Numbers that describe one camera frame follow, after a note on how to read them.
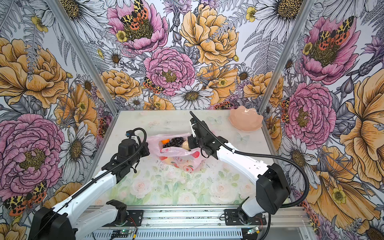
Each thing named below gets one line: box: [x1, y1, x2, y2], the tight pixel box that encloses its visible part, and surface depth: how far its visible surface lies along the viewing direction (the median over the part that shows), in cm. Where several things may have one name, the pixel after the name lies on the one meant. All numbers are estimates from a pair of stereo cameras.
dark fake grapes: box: [162, 136, 186, 148], surface depth 99 cm
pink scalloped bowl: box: [228, 105, 264, 131], surface depth 118 cm
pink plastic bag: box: [146, 133, 206, 173], surface depth 83 cm
